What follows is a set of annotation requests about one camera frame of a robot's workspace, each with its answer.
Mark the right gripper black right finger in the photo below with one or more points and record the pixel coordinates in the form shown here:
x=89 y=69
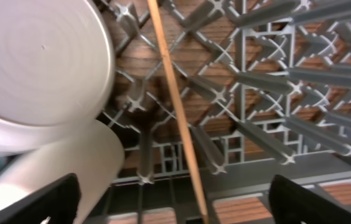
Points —
x=291 y=203

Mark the wooden chopstick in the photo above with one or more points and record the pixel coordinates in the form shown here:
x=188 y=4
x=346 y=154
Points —
x=179 y=110

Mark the grey-white bowl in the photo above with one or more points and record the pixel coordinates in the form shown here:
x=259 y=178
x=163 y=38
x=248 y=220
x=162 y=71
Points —
x=57 y=70

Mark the cream cup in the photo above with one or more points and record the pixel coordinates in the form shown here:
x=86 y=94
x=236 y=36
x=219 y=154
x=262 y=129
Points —
x=95 y=155

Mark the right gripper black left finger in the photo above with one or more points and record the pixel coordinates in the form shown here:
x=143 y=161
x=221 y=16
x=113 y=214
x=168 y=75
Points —
x=57 y=202

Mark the grey dishwasher rack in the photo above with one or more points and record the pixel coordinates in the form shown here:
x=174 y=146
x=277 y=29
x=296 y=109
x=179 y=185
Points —
x=266 y=90

